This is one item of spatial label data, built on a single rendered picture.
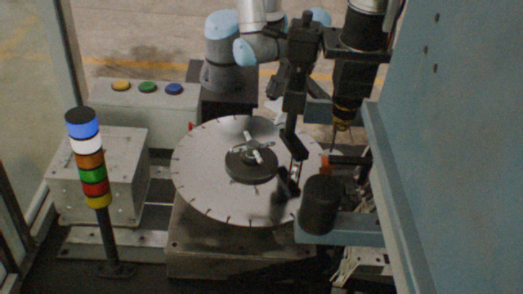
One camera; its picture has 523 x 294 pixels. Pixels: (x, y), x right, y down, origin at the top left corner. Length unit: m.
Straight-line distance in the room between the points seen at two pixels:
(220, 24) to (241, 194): 0.67
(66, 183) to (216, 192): 0.33
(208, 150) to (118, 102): 0.34
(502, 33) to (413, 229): 0.15
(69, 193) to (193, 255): 0.31
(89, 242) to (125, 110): 0.35
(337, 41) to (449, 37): 0.43
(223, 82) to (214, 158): 0.57
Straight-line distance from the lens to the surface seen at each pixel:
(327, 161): 0.94
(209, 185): 0.89
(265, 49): 1.23
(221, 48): 1.43
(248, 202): 0.86
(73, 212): 1.10
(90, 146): 0.75
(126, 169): 1.01
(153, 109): 1.20
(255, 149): 0.89
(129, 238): 1.06
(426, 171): 0.37
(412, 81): 0.42
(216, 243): 0.93
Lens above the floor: 1.59
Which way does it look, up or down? 41 degrees down
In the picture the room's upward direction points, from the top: 6 degrees clockwise
